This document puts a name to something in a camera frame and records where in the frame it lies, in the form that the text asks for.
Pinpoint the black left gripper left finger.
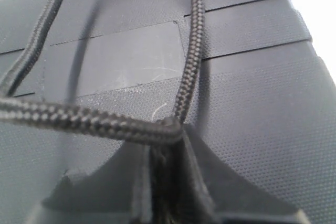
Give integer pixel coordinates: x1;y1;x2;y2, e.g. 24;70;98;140
31;144;154;223

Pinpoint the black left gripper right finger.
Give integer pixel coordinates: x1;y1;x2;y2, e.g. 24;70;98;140
182;125;310;223

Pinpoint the black braided rope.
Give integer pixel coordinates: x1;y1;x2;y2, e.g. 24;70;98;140
0;0;208;224

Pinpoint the black plastic carrying case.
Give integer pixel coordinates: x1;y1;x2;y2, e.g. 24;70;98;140
1;0;335;223

